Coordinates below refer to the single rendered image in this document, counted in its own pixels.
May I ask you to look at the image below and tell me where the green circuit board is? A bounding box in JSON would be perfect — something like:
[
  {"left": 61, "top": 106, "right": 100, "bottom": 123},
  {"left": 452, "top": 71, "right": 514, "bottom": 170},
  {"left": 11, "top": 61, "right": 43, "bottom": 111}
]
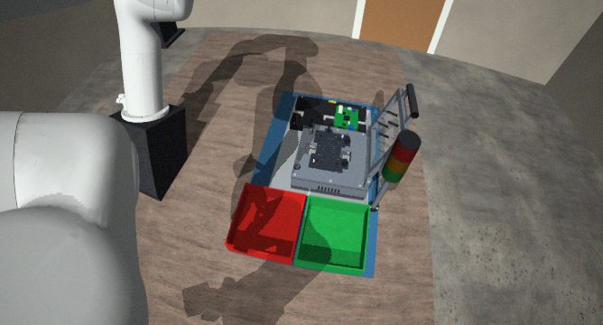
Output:
[{"left": 333, "top": 106, "right": 358, "bottom": 132}]

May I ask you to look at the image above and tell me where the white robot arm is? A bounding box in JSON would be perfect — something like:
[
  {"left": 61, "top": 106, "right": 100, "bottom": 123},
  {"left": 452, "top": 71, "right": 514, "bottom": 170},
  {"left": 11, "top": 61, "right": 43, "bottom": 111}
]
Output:
[{"left": 0, "top": 0, "right": 194, "bottom": 325}]

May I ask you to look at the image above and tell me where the red bin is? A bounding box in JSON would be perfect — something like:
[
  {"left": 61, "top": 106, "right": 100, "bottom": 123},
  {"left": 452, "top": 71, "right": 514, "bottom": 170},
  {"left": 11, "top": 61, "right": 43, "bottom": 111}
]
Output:
[{"left": 225, "top": 183, "right": 306, "bottom": 265}]

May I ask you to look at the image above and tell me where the green bin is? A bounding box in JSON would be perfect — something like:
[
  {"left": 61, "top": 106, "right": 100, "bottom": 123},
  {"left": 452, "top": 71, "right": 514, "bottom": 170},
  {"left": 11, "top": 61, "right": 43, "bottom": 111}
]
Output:
[{"left": 294, "top": 195, "right": 370, "bottom": 276}]

